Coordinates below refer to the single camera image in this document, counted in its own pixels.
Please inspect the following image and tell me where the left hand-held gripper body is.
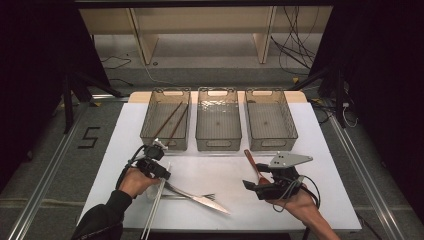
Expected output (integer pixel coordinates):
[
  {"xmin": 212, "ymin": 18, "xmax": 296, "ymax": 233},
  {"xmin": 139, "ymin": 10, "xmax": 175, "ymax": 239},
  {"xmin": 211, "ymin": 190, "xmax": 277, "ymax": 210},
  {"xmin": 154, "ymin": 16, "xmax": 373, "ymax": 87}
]
[{"xmin": 134, "ymin": 138, "xmax": 169, "ymax": 180}]

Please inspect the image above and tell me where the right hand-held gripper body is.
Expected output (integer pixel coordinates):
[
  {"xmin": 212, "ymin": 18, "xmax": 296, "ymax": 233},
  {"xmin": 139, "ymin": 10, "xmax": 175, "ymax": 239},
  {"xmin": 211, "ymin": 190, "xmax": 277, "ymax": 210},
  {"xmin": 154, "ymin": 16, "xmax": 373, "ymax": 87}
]
[{"xmin": 255, "ymin": 151, "xmax": 314, "ymax": 201}]

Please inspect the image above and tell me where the red-brown wooden spoon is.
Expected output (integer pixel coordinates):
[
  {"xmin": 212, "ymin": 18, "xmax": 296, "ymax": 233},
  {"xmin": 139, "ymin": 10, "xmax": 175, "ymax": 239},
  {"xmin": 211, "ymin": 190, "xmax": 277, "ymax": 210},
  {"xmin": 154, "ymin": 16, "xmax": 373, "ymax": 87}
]
[{"xmin": 243, "ymin": 149, "xmax": 272, "ymax": 186}]

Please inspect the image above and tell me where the transparent grey plastic bin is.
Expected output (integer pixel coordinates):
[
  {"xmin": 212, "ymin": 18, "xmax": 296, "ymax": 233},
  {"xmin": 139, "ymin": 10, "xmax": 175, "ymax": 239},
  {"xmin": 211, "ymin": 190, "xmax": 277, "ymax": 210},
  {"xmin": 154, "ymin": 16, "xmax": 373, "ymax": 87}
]
[
  {"xmin": 139, "ymin": 87, "xmax": 192, "ymax": 152},
  {"xmin": 244, "ymin": 87, "xmax": 299, "ymax": 152},
  {"xmin": 195, "ymin": 86, "xmax": 243, "ymax": 152}
]

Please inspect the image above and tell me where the steel fork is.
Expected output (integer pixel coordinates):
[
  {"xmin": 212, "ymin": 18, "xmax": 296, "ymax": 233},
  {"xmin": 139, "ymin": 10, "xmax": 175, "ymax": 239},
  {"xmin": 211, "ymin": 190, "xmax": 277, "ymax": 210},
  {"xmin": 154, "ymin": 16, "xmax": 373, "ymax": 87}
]
[{"xmin": 161, "ymin": 192, "xmax": 217, "ymax": 202}]

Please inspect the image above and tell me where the steel table knife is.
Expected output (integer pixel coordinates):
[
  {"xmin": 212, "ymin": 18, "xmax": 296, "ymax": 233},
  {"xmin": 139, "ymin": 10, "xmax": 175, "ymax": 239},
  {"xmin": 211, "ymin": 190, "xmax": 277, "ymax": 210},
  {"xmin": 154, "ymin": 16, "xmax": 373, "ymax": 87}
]
[{"xmin": 164, "ymin": 181, "xmax": 231, "ymax": 215}]

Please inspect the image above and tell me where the person's left hand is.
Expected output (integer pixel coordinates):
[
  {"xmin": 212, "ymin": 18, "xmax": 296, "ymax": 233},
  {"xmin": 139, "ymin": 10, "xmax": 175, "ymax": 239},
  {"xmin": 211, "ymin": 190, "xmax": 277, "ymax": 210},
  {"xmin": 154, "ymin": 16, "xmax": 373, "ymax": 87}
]
[{"xmin": 118, "ymin": 166, "xmax": 161, "ymax": 200}]

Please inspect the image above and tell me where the person's right hand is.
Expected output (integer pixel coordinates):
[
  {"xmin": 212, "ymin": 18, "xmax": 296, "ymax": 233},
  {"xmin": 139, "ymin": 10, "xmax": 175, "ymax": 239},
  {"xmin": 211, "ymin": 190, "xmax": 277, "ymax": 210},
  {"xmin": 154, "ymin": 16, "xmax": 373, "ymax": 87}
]
[{"xmin": 266, "ymin": 188, "xmax": 318, "ymax": 218}]

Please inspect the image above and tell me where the white table cover sheet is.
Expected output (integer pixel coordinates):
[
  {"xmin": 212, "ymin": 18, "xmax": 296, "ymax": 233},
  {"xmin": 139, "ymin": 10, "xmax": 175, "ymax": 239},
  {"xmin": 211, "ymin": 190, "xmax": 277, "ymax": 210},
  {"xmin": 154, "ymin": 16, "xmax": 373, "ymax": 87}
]
[{"xmin": 76, "ymin": 101, "xmax": 363, "ymax": 233}]

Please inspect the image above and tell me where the black metal stand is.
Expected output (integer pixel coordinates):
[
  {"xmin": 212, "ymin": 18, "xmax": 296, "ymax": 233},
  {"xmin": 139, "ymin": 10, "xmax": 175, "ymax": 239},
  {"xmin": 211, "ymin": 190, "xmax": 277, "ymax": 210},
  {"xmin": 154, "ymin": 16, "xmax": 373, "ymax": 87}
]
[
  {"xmin": 289, "ymin": 63, "xmax": 348, "ymax": 130},
  {"xmin": 61, "ymin": 71, "xmax": 125, "ymax": 135}
]

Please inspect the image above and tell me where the black curtain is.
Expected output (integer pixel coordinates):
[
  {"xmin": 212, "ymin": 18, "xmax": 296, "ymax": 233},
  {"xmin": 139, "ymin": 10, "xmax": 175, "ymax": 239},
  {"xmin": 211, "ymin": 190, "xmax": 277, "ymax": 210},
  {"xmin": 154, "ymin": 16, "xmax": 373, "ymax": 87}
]
[
  {"xmin": 309, "ymin": 0, "xmax": 424, "ymax": 215},
  {"xmin": 0, "ymin": 0, "xmax": 112, "ymax": 195}
]

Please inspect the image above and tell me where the left hand-held gripper cable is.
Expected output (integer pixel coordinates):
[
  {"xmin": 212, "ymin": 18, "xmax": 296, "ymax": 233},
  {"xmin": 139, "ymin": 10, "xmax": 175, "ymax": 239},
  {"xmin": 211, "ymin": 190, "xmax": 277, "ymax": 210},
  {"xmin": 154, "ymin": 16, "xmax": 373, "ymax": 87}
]
[{"xmin": 114, "ymin": 144, "xmax": 148, "ymax": 191}]

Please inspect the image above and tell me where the hand-held gripper cable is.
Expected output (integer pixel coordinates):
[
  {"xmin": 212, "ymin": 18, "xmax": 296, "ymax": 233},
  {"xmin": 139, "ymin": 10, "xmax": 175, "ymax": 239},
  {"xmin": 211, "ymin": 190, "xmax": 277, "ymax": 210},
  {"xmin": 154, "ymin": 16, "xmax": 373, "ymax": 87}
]
[
  {"xmin": 272, "ymin": 174, "xmax": 322, "ymax": 213},
  {"xmin": 114, "ymin": 144, "xmax": 148, "ymax": 191}
]

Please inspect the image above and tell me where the right hand-held gripper cable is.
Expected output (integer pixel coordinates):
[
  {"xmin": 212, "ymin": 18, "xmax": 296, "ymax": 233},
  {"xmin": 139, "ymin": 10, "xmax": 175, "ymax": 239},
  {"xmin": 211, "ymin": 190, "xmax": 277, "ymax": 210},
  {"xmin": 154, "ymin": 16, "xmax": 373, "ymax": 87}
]
[{"xmin": 272, "ymin": 174, "xmax": 322, "ymax": 213}]

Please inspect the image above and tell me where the short aluminium rail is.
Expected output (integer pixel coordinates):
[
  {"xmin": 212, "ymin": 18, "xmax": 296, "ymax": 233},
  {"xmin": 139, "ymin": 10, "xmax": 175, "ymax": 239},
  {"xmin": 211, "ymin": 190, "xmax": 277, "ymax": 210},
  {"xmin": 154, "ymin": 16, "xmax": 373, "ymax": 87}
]
[{"xmin": 91, "ymin": 94, "xmax": 131, "ymax": 103}]

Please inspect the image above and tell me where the white floor cable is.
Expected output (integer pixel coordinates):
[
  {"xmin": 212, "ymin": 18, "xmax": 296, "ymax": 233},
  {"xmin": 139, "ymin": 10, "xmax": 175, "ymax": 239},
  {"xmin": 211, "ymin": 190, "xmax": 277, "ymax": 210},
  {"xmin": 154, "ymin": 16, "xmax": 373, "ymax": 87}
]
[{"xmin": 142, "ymin": 63, "xmax": 178, "ymax": 87}]

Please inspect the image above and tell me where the aluminium floor rail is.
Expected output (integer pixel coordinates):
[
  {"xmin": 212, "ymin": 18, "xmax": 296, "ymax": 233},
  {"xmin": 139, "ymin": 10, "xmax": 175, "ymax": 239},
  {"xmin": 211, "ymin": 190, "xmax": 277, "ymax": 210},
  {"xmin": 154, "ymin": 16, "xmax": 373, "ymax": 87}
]
[
  {"xmin": 328, "ymin": 113, "xmax": 406, "ymax": 240},
  {"xmin": 6, "ymin": 99, "xmax": 95, "ymax": 240}
]

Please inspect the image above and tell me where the black floor cable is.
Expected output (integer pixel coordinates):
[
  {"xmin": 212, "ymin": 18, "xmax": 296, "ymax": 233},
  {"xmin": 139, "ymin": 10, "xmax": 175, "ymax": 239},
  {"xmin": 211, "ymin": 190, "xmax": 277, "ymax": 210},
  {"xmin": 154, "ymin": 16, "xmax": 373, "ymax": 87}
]
[{"xmin": 99, "ymin": 54, "xmax": 133, "ymax": 71}]

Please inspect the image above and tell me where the bundle of black cables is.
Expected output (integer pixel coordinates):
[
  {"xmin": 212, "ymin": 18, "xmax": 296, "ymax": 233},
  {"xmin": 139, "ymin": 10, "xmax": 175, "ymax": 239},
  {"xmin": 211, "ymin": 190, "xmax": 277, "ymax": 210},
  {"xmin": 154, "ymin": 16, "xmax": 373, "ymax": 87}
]
[{"xmin": 269, "ymin": 5, "xmax": 322, "ymax": 77}]

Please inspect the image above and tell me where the light wooden desk frame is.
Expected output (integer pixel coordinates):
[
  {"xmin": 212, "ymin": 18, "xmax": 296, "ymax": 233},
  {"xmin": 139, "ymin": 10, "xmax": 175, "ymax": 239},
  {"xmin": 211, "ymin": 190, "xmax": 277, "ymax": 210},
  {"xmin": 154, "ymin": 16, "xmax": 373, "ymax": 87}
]
[{"xmin": 79, "ymin": 6, "xmax": 334, "ymax": 66}]

